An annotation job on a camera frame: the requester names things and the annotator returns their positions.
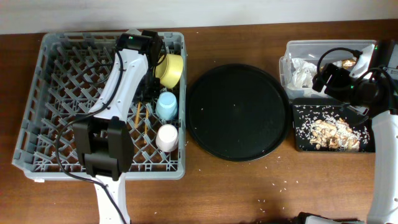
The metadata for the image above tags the wooden chopstick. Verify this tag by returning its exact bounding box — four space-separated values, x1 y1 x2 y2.
134 102 142 128
144 107 149 144

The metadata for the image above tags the gold foil wrapper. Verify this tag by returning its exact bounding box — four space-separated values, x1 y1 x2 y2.
318 58 357 72

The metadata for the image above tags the blue plastic cup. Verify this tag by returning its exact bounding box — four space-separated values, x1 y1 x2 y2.
155 91 178 121

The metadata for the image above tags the yellow bowl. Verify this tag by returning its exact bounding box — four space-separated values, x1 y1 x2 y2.
155 54 183 89

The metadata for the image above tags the white napkin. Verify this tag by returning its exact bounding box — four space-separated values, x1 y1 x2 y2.
287 58 317 90

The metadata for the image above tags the food scraps and rice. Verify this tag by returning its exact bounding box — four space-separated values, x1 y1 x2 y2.
295 105 371 152

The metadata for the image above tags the pink plastic cup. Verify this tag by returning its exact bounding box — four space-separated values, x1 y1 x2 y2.
155 124 178 152

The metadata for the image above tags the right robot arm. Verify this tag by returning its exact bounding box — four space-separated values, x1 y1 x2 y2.
313 40 397 223

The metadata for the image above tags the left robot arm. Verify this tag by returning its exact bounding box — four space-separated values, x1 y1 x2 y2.
73 30 164 223

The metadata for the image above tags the grey dishwasher rack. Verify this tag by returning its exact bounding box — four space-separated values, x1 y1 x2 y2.
12 32 187 181

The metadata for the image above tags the clear plastic bin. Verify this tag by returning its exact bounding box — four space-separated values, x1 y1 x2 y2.
279 40 376 101

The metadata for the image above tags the black rectangular tray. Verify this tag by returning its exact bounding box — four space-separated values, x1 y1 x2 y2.
291 98 377 153

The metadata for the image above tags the round black tray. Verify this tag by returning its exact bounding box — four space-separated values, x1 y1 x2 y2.
186 63 292 162

